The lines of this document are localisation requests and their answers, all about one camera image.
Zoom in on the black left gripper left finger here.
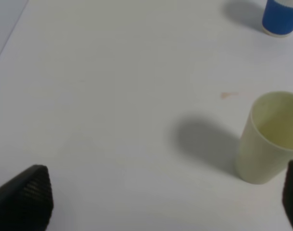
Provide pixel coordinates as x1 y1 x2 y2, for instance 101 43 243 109
0 165 54 231

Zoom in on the light green plastic cup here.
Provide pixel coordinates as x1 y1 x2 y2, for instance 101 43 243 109
235 91 293 184

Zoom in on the blue paper cup white rim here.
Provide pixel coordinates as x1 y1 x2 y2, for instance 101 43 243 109
262 0 293 37

